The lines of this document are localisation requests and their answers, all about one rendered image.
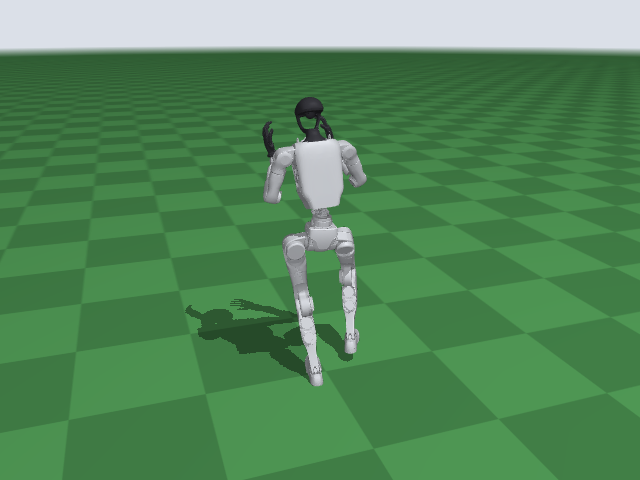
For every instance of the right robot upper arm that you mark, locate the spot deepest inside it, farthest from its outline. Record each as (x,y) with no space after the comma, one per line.
(353,164)

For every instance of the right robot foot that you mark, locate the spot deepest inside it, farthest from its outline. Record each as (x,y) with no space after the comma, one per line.
(351,345)

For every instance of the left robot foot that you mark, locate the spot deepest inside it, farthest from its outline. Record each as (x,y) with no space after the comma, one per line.
(316,379)

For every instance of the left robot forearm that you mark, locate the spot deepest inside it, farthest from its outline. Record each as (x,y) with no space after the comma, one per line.
(267,178)

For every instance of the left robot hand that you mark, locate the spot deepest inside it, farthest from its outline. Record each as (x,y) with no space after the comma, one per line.
(267,136)

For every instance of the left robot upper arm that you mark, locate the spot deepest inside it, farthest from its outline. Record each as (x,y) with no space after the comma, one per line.
(282,158)

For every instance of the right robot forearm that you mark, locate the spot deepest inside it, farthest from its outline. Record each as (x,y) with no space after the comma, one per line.
(345,170)

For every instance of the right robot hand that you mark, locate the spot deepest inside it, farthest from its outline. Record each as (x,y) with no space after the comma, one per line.
(325,127)

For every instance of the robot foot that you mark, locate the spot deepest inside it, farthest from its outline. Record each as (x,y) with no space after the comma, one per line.
(316,379)
(351,345)

